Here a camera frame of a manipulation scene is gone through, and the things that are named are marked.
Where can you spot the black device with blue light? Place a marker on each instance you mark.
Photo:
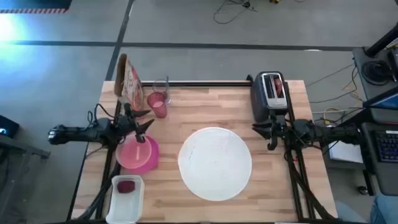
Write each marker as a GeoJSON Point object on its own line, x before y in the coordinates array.
{"type": "Point", "coordinates": [7, 126]}

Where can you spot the black aluminium frame rail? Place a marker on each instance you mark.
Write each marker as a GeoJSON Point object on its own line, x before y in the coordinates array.
{"type": "Point", "coordinates": [202, 83]}

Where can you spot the toasted bagel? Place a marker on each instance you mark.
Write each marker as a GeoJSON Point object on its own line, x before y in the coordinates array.
{"type": "Point", "coordinates": [278, 86]}

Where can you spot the grey desk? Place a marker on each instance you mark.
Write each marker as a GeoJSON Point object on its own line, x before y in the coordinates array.
{"type": "Point", "coordinates": [388, 180]}
{"type": "Point", "coordinates": [357, 71]}

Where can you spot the dark grey laptop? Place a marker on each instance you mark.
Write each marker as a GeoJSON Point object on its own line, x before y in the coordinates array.
{"type": "Point", "coordinates": [385, 115]}

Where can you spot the white round woven placemat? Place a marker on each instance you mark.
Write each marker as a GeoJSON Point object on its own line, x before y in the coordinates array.
{"type": "Point", "coordinates": [214, 163]}

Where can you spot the person's leg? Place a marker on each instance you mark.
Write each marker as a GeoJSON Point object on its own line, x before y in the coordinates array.
{"type": "Point", "coordinates": [385, 211]}

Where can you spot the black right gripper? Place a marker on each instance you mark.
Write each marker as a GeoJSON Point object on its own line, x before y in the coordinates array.
{"type": "Point", "coordinates": [281, 130]}

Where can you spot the clear drinking glass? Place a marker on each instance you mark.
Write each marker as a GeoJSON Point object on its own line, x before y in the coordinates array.
{"type": "Point", "coordinates": [160, 85]}

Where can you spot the grey metal stand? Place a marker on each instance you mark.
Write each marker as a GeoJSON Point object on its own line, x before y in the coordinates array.
{"type": "Point", "coordinates": [18, 147]}

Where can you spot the dark red plum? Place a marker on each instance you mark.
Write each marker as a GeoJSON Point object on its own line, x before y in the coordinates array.
{"type": "Point", "coordinates": [126, 186]}

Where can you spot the red faceted tumbler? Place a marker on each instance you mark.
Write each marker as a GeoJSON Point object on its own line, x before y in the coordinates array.
{"type": "Point", "coordinates": [157, 105]}

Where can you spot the black two-slot toaster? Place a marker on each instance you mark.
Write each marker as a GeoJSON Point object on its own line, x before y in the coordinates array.
{"type": "Point", "coordinates": [259, 99]}

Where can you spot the black backlit keyboard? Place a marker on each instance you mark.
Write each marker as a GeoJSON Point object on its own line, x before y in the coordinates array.
{"type": "Point", "coordinates": [387, 146]}

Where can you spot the small black wheel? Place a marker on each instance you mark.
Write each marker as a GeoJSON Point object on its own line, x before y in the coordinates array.
{"type": "Point", "coordinates": [362, 190]}

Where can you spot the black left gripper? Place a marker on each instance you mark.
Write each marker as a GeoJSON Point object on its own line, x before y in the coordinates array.
{"type": "Point", "coordinates": [126, 126]}

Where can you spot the white plastic container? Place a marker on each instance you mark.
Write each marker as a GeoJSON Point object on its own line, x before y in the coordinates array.
{"type": "Point", "coordinates": [126, 207]}

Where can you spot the dark floor mat striped edge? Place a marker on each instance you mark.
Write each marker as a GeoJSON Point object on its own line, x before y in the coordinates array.
{"type": "Point", "coordinates": [31, 3]}

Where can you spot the white paper sheet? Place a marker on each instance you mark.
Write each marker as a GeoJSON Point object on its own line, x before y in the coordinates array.
{"type": "Point", "coordinates": [345, 154]}

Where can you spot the black pole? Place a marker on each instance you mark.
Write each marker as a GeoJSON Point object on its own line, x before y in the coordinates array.
{"type": "Point", "coordinates": [382, 42]}

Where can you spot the orange cereal box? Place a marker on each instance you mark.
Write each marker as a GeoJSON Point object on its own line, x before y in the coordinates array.
{"type": "Point", "coordinates": [132, 87]}

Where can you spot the magenta plastic plate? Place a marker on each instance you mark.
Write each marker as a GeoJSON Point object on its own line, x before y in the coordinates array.
{"type": "Point", "coordinates": [154, 155]}

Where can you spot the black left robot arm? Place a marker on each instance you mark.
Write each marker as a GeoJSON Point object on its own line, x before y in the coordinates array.
{"type": "Point", "coordinates": [77, 133]}

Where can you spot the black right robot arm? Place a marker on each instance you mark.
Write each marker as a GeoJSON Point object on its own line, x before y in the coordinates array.
{"type": "Point", "coordinates": [335, 133]}

